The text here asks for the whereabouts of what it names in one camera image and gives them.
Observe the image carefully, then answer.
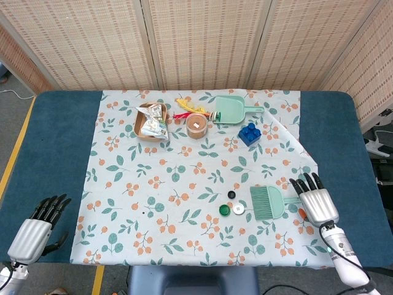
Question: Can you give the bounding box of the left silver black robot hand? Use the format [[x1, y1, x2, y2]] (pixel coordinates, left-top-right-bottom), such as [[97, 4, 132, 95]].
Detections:
[[6, 194, 72, 265]]

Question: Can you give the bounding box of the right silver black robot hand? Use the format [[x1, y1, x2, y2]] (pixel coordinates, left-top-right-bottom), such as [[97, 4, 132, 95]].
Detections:
[[289, 172, 340, 228]]

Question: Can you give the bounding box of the teal green scrub brush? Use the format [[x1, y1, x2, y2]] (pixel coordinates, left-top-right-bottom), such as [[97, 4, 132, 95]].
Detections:
[[249, 184, 302, 221]]

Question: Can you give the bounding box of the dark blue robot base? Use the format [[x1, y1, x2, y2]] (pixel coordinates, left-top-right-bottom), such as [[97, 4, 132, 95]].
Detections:
[[127, 265, 262, 295]]

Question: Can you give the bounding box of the black box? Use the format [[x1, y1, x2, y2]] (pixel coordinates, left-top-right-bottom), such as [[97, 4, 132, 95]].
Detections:
[[376, 157, 393, 185]]

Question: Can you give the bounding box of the white power strip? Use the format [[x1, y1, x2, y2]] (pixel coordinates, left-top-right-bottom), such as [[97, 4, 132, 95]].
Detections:
[[364, 138, 393, 158]]

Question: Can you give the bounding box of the blue building block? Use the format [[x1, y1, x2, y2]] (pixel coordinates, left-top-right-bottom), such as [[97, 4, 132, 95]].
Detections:
[[238, 122, 262, 147]]

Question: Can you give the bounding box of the green plastic dustpan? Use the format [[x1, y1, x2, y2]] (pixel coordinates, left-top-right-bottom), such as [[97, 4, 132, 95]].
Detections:
[[212, 95, 265, 125]]

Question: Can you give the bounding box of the bamboo folding screen panel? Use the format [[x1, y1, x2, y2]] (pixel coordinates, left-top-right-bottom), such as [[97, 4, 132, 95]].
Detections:
[[0, 24, 52, 95], [247, 0, 383, 92], [0, 0, 156, 92], [144, 0, 273, 92], [321, 0, 393, 132]]

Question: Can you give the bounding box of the round brown jar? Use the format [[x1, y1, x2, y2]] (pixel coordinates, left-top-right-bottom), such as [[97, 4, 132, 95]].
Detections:
[[185, 112, 208, 140]]

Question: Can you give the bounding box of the floral print tablecloth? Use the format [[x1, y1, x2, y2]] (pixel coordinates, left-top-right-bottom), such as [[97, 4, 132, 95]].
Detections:
[[69, 88, 335, 267]]

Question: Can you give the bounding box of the brown rectangular tray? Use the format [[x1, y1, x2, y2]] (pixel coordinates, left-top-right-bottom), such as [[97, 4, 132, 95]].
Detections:
[[133, 102, 169, 143]]

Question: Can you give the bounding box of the yellow feather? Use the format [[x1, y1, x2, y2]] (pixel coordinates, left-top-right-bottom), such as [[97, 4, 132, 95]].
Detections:
[[176, 96, 207, 114]]

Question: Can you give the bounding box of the crumpled printed green wrapper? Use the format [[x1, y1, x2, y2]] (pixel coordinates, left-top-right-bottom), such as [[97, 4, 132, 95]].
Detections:
[[141, 118, 170, 141]]

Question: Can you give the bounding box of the crumpled silver wrapper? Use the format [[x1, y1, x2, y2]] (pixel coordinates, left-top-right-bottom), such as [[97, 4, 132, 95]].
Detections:
[[136, 103, 163, 122]]

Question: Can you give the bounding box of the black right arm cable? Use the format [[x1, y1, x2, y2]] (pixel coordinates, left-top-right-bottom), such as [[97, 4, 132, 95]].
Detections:
[[319, 223, 380, 291]]

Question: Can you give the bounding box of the black floor cable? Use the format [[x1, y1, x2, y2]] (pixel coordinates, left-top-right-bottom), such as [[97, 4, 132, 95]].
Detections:
[[260, 284, 309, 295]]

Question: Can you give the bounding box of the white floor cable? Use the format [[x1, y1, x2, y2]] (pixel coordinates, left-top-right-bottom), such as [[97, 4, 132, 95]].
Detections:
[[0, 88, 35, 100]]

